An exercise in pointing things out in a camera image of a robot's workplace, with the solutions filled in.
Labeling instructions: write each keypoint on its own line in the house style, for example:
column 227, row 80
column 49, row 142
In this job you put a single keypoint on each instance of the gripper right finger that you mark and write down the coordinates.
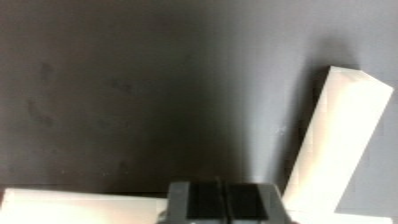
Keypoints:
column 255, row 204

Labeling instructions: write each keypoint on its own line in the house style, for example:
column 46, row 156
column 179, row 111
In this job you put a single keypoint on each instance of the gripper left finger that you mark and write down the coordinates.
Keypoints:
column 195, row 204

